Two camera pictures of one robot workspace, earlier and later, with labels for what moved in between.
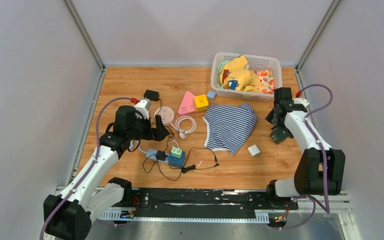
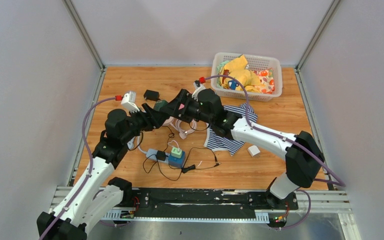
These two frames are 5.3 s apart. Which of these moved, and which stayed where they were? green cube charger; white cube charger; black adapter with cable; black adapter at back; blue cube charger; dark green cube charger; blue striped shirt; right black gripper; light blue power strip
Moved: black adapter with cable; dark green cube charger; right black gripper
Stayed: green cube charger; blue cube charger; blue striped shirt; black adapter at back; white cube charger; light blue power strip
